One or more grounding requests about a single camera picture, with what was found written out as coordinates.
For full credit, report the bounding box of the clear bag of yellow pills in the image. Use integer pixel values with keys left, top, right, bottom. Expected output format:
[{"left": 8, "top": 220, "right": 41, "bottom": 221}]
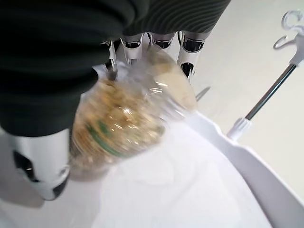
[{"left": 67, "top": 51, "right": 199, "bottom": 176}]

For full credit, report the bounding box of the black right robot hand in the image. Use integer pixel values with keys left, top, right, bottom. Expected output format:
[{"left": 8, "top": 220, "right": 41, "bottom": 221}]
[{"left": 0, "top": 0, "right": 232, "bottom": 201}]

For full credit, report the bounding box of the metal IV pole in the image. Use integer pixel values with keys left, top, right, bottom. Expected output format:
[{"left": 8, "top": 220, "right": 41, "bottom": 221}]
[{"left": 227, "top": 9, "right": 304, "bottom": 141}]

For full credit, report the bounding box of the white medical cart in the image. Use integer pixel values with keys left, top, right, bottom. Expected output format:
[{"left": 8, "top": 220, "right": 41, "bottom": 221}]
[{"left": 0, "top": 61, "right": 304, "bottom": 228}]

